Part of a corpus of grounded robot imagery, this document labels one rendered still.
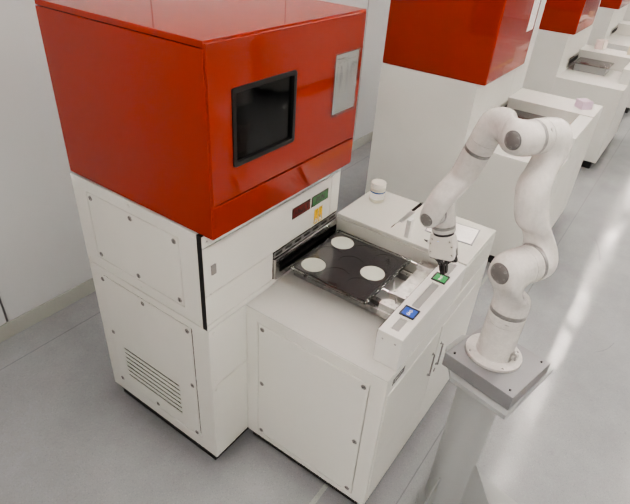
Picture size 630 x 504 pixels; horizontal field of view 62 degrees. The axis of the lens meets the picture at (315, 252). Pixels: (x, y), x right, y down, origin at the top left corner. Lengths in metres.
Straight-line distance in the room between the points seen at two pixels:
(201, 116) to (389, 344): 0.93
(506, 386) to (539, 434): 1.16
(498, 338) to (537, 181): 0.53
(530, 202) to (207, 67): 0.97
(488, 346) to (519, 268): 0.34
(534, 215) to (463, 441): 0.93
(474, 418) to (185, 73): 1.49
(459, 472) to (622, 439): 1.11
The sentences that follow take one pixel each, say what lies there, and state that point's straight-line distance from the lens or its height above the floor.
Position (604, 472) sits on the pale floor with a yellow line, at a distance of 2.97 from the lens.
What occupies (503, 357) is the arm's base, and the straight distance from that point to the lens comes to 1.87.
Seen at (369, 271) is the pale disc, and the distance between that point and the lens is 2.12.
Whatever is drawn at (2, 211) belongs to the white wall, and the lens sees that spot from 3.07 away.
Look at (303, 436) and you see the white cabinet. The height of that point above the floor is 0.28.
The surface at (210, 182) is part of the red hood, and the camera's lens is 1.57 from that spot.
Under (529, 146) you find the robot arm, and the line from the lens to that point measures 1.54.
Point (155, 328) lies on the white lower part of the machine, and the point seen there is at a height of 0.66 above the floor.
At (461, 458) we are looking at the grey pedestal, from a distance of 2.23.
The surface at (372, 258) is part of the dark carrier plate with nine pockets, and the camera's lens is 2.20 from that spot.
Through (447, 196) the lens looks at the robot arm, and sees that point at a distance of 1.78.
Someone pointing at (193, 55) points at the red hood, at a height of 1.78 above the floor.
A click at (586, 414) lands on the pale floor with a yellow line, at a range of 3.18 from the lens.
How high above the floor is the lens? 2.12
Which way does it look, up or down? 34 degrees down
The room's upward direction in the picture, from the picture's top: 4 degrees clockwise
